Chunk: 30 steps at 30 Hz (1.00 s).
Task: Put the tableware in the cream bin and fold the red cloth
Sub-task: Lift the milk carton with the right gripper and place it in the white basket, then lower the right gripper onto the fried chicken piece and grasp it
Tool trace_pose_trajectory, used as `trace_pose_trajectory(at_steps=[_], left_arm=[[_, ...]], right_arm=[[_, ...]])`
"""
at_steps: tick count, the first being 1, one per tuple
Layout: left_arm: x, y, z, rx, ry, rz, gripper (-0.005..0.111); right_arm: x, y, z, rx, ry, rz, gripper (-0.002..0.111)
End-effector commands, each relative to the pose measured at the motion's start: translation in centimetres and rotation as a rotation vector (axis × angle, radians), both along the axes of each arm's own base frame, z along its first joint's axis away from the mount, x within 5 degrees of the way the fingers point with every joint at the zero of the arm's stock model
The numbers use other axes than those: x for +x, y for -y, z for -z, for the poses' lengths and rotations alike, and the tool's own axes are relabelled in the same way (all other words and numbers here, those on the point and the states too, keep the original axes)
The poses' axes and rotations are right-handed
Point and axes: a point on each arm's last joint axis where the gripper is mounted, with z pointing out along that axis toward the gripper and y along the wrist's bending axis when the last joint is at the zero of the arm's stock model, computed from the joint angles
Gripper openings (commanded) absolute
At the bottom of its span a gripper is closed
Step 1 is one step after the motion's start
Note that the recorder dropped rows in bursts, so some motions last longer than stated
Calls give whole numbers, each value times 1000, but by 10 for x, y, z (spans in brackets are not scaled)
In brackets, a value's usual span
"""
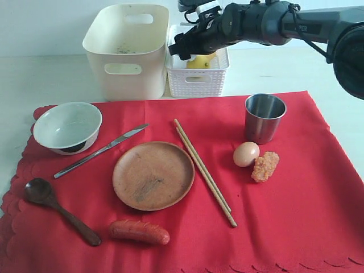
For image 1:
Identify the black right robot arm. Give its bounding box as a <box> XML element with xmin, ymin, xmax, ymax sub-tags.
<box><xmin>169</xmin><ymin>1</ymin><xmax>363</xmax><ymax>99</ymax></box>

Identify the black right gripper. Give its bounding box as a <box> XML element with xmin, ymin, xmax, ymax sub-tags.
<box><xmin>168</xmin><ymin>17</ymin><xmax>238</xmax><ymax>60</ymax></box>

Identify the red sausage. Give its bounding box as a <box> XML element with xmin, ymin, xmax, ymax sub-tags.
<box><xmin>109</xmin><ymin>220</ymin><xmax>170</xmax><ymax>245</ymax></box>

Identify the brown wooden plate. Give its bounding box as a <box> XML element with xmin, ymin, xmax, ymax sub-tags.
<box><xmin>113</xmin><ymin>141</ymin><xmax>195</xmax><ymax>212</ymax></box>

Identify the fried chicken nugget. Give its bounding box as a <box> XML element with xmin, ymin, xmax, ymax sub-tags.
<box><xmin>251</xmin><ymin>151</ymin><xmax>280</xmax><ymax>183</ymax></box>

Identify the silver table knife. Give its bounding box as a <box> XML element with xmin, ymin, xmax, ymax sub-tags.
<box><xmin>53</xmin><ymin>123</ymin><xmax>150</xmax><ymax>179</ymax></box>

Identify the dark wooden spoon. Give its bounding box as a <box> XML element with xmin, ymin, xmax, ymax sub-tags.
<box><xmin>24</xmin><ymin>178</ymin><xmax>102</xmax><ymax>246</ymax></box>

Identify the white perforated plastic basket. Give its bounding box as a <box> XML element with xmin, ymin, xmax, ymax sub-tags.
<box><xmin>165</xmin><ymin>23</ymin><xmax>230</xmax><ymax>98</ymax></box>

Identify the stainless steel cup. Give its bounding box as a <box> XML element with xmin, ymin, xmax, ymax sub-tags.
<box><xmin>244</xmin><ymin>93</ymin><xmax>287</xmax><ymax>144</ymax></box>

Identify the yellow cheese wedge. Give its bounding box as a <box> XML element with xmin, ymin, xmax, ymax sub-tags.
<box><xmin>207</xmin><ymin>52</ymin><xmax>216</xmax><ymax>61</ymax></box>

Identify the wooden chopstick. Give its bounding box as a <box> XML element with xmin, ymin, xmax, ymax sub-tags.
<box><xmin>176</xmin><ymin>128</ymin><xmax>237</xmax><ymax>228</ymax></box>
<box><xmin>174</xmin><ymin>118</ymin><xmax>231</xmax><ymax>213</ymax></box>

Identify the brown egg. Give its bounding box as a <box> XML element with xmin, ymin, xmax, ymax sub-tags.
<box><xmin>233</xmin><ymin>142</ymin><xmax>260</xmax><ymax>167</ymax></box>

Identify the lower wooden chopstick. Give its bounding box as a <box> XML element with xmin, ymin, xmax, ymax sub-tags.
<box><xmin>176</xmin><ymin>128</ymin><xmax>237</xmax><ymax>228</ymax></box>

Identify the white ceramic bowl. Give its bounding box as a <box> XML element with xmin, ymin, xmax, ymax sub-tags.
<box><xmin>32</xmin><ymin>102</ymin><xmax>102</xmax><ymax>155</ymax></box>

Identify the upper wooden chopstick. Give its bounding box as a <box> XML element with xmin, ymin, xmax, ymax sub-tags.
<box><xmin>174</xmin><ymin>118</ymin><xmax>231</xmax><ymax>213</ymax></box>

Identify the red tablecloth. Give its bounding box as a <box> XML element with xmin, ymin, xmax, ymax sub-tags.
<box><xmin>1</xmin><ymin>92</ymin><xmax>363</xmax><ymax>272</ymax></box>

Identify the cream plastic bin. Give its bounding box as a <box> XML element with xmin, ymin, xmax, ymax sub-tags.
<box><xmin>82</xmin><ymin>3</ymin><xmax>169</xmax><ymax>101</ymax></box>

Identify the yellow lemon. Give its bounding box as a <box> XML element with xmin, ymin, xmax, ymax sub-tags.
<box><xmin>186</xmin><ymin>55</ymin><xmax>210</xmax><ymax>69</ymax></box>

